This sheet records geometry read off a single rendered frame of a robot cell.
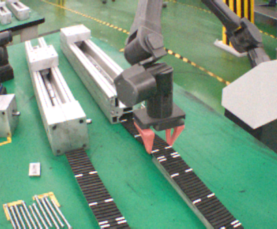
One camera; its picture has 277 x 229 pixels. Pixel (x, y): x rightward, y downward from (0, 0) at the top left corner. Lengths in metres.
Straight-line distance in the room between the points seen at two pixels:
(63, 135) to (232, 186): 0.43
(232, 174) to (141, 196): 0.22
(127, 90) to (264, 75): 0.42
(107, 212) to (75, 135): 0.27
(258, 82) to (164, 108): 0.31
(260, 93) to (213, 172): 0.28
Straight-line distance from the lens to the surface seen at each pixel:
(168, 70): 0.73
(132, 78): 0.68
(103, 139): 0.93
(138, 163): 0.84
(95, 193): 0.70
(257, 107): 0.97
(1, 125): 0.99
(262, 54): 1.09
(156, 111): 0.75
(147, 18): 0.78
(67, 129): 0.85
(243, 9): 4.07
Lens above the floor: 1.28
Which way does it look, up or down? 29 degrees down
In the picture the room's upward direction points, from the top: 1 degrees counter-clockwise
